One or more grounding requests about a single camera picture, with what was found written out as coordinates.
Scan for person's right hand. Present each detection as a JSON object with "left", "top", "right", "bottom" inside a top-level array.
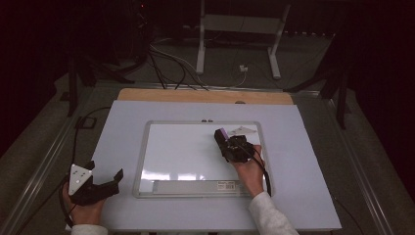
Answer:
[{"left": 229, "top": 145, "right": 266, "bottom": 199}]

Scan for person's left hand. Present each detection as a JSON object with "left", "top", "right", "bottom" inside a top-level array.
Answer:
[{"left": 63, "top": 192, "right": 106, "bottom": 226}]

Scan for grey metal stand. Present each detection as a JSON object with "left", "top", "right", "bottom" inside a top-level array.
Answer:
[{"left": 195, "top": 0, "right": 292, "bottom": 80}]

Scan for white cable with plug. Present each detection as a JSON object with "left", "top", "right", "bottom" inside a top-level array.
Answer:
[{"left": 150, "top": 43, "right": 250, "bottom": 90}]

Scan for black tripod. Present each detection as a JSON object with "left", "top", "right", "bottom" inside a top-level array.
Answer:
[
  {"left": 60, "top": 52, "right": 136, "bottom": 118},
  {"left": 283, "top": 58, "right": 352, "bottom": 130}
]

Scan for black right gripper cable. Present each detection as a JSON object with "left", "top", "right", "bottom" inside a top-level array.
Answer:
[{"left": 239, "top": 143, "right": 272, "bottom": 198}]

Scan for metal floor rail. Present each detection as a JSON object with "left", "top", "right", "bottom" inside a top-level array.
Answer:
[
  {"left": 0, "top": 94, "right": 89, "bottom": 235},
  {"left": 324, "top": 96, "right": 395, "bottom": 235}
]

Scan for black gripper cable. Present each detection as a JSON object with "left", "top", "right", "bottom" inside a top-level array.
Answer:
[
  {"left": 58, "top": 106, "right": 113, "bottom": 229},
  {"left": 239, "top": 143, "right": 272, "bottom": 198}
]

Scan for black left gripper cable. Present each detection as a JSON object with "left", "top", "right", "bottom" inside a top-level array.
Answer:
[{"left": 58, "top": 106, "right": 113, "bottom": 229}]

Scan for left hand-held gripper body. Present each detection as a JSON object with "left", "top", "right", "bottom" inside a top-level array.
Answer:
[{"left": 67, "top": 164, "right": 114, "bottom": 207}]

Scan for wooden table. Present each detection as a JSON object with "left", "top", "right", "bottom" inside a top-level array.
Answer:
[{"left": 116, "top": 87, "right": 295, "bottom": 106}]

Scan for black floor cables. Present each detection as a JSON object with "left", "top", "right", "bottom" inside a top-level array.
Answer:
[{"left": 147, "top": 48, "right": 209, "bottom": 92}]

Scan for silver-framed whiteboard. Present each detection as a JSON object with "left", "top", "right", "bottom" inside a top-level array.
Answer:
[{"left": 132, "top": 119, "right": 274, "bottom": 199}]

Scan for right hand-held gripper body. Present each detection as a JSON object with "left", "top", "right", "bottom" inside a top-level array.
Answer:
[{"left": 223, "top": 135, "right": 255, "bottom": 164}]

